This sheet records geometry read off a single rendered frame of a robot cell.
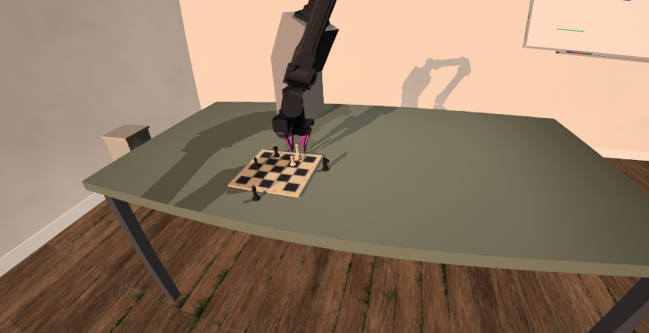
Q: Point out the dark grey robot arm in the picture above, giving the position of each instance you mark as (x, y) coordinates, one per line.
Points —
(302, 74)

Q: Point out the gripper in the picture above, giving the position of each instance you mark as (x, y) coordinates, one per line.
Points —
(303, 132)

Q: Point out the tan and black chessboard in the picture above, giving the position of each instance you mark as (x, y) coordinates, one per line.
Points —
(276, 175)

